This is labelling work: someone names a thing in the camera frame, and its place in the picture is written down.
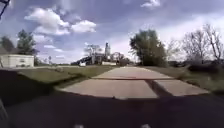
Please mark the distant industrial buildings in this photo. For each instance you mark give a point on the distant industrial buildings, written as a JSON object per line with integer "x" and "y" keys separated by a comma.
{"x": 103, "y": 57}

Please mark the pale concrete road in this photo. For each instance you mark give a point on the pale concrete road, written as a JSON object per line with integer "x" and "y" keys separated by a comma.
{"x": 130, "y": 87}

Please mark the large green tree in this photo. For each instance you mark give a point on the large green tree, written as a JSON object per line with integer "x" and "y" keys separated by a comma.
{"x": 147, "y": 48}

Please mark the grass verge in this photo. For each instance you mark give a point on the grass verge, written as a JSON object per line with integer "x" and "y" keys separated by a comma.
{"x": 63, "y": 72}
{"x": 203, "y": 80}

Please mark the bare trees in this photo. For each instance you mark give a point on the bare trees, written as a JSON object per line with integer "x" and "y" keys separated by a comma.
{"x": 200, "y": 45}

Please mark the dark green trees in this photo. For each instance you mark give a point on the dark green trees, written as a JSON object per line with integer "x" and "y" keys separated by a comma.
{"x": 23, "y": 43}

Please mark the dark bushes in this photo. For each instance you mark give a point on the dark bushes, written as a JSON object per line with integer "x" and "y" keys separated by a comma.
{"x": 205, "y": 66}

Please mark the white low building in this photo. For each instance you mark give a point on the white low building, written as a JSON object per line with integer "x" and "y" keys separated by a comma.
{"x": 16, "y": 61}

